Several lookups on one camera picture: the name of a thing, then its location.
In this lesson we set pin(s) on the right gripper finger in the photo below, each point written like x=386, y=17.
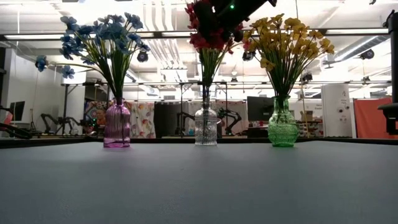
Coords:
x=235, y=34
x=206, y=21

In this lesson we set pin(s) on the blue artificial flower bunch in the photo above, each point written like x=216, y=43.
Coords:
x=136, y=21
x=70, y=21
x=40, y=62

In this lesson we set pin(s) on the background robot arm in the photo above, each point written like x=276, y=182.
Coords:
x=180, y=116
x=45, y=117
x=239, y=118

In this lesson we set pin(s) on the clear glass vase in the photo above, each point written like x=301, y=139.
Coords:
x=206, y=127

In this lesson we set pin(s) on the green glass vase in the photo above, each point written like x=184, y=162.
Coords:
x=282, y=127

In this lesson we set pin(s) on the purple glass vase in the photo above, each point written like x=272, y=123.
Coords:
x=117, y=127

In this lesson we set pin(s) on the black ceiling spotlight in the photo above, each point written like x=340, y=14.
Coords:
x=142, y=56
x=367, y=54
x=247, y=56
x=307, y=77

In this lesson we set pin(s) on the ceiling light strip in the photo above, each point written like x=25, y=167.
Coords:
x=171, y=33
x=357, y=31
x=31, y=37

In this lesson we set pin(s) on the black computer monitor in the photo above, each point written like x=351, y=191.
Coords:
x=17, y=110
x=258, y=109

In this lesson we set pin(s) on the black panel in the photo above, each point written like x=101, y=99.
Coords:
x=164, y=115

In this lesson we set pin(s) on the floral curtain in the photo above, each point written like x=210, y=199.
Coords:
x=141, y=119

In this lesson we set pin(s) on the colourful patterned cloth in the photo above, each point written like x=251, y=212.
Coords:
x=93, y=109

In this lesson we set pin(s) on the orange partition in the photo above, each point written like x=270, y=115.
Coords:
x=370, y=119

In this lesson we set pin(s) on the silver air duct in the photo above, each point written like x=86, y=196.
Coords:
x=354, y=48

